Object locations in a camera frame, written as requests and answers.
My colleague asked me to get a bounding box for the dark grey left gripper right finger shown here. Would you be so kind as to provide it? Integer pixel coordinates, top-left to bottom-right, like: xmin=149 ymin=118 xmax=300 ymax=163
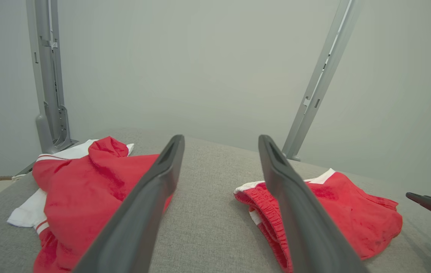
xmin=258 ymin=135 xmax=370 ymax=273

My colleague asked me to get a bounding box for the red white basketball jersey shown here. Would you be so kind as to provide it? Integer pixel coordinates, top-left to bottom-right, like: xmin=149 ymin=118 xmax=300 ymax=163
xmin=7 ymin=136 xmax=174 ymax=273

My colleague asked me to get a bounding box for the grey partition post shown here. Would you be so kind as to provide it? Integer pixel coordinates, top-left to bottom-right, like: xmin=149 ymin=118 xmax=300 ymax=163
xmin=282 ymin=0 xmax=364 ymax=162

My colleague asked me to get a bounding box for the grey post with wheeled foot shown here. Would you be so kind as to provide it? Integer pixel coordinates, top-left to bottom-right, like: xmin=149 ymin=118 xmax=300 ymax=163
xmin=16 ymin=0 xmax=79 ymax=176

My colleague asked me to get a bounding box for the red shorts white trim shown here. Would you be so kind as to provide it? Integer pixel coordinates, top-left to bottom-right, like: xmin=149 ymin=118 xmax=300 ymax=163
xmin=234 ymin=168 xmax=403 ymax=273

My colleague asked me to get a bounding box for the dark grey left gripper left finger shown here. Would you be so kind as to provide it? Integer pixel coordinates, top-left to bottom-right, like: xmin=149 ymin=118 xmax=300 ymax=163
xmin=72 ymin=135 xmax=185 ymax=273

